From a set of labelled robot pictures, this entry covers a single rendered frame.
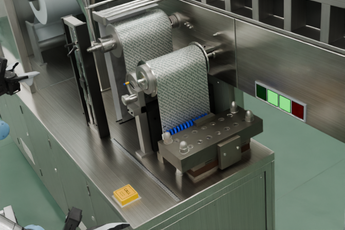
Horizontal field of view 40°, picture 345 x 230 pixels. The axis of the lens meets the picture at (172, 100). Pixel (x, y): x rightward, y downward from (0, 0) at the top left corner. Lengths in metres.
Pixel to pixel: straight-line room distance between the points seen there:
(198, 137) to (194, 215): 0.29
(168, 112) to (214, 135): 0.20
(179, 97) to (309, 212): 1.42
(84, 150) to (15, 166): 1.76
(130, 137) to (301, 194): 1.39
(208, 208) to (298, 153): 1.71
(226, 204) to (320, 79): 0.65
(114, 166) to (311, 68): 0.89
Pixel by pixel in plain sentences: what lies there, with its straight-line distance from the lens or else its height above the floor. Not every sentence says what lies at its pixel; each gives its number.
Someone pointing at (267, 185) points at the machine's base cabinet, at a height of 0.75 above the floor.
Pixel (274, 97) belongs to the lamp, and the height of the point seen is 1.19.
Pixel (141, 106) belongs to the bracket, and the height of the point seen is 1.14.
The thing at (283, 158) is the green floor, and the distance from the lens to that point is 3.42.
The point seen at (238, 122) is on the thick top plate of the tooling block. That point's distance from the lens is 1.89.
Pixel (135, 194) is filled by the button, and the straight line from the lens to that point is 1.77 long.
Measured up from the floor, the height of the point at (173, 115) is 1.08.
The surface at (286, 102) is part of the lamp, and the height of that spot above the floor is 1.19.
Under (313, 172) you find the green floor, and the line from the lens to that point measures 3.31.
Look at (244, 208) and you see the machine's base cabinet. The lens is 1.99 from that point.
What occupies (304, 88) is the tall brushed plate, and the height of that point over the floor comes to 1.27.
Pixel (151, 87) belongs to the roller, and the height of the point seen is 1.24.
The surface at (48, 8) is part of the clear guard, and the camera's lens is 2.63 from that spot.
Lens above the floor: 2.05
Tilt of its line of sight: 29 degrees down
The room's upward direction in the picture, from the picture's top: 7 degrees counter-clockwise
